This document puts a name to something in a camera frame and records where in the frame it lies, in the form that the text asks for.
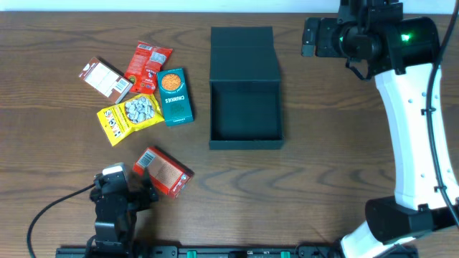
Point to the black gift box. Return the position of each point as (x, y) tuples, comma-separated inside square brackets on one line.
[(244, 79)]

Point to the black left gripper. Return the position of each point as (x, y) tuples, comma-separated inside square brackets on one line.
[(128, 191)]

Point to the teal Chunkies snack box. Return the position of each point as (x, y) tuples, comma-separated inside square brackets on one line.
[(175, 102)]

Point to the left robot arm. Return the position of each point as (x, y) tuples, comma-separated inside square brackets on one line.
[(115, 235)]

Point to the brown and white snack box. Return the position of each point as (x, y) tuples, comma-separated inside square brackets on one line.
[(105, 80)]

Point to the red candy bag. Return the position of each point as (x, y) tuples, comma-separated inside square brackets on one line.
[(146, 62)]

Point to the yellow candy bag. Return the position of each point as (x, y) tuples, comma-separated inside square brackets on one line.
[(120, 120)]

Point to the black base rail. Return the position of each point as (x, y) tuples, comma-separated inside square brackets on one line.
[(205, 252)]

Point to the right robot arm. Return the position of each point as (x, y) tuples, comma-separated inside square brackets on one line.
[(403, 57)]

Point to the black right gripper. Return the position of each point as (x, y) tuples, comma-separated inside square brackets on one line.
[(310, 36)]

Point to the red orange barcode box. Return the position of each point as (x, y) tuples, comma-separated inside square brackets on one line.
[(167, 174)]

